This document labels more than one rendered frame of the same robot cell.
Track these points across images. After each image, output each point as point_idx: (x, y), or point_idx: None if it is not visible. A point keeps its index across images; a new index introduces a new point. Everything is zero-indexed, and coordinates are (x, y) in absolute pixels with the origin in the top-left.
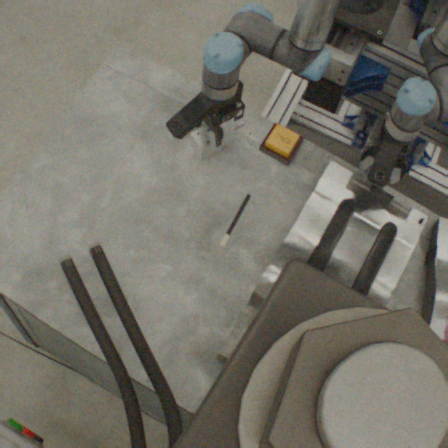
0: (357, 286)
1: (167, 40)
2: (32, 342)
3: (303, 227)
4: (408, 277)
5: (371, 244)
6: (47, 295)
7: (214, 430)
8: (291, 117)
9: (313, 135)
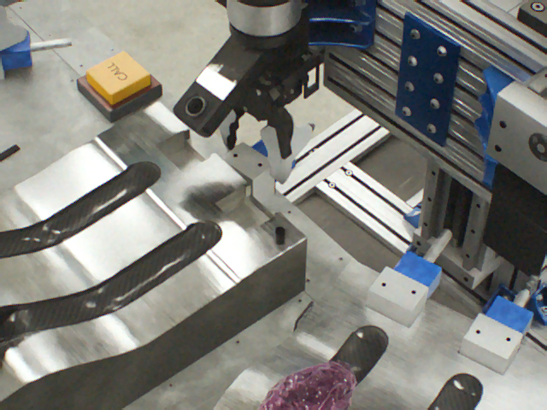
0: (72, 306)
1: (208, 61)
2: None
3: (39, 187)
4: (237, 364)
5: (149, 248)
6: None
7: None
8: (317, 186)
9: (346, 225)
